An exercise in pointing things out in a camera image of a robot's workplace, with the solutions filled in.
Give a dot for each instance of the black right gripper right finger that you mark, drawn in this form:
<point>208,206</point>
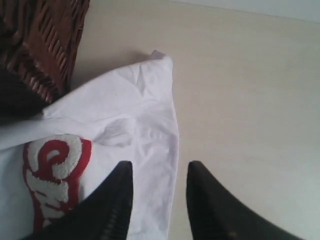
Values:
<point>253,201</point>

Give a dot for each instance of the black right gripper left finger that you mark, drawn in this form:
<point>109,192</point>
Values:
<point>104,215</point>

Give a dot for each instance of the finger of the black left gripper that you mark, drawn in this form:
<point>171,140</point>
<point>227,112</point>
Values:
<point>17,101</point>

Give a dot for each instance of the white t-shirt red lettering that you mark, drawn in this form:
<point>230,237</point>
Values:
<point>126,114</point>

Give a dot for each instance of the dark brown wicker basket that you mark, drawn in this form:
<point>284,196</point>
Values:
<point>39,40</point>

